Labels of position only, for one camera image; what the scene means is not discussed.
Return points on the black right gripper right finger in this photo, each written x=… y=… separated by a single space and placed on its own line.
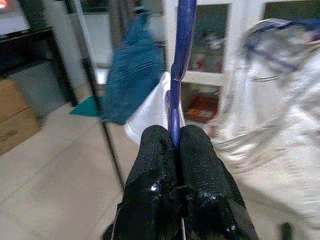
x=207 y=180

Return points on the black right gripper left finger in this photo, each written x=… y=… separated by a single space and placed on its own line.
x=150 y=175

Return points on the purple plastic hanger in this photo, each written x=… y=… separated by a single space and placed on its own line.
x=272 y=58
x=183 y=37

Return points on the metal clothes rack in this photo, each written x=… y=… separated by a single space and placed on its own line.
x=107 y=135

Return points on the red packet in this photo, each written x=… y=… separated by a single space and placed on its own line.
x=202 y=107

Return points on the cream jacket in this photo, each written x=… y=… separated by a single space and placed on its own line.
x=275 y=150

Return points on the teal floor mat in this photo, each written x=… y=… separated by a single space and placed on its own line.
x=87 y=107

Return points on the blue denim jeans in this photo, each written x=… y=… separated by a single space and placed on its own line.
x=132 y=75

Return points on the white glass door cabinet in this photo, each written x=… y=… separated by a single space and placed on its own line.
x=237 y=50

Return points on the brown cardboard box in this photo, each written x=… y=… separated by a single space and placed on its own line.
x=15 y=120

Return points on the black side table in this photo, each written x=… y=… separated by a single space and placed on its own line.
x=25 y=42

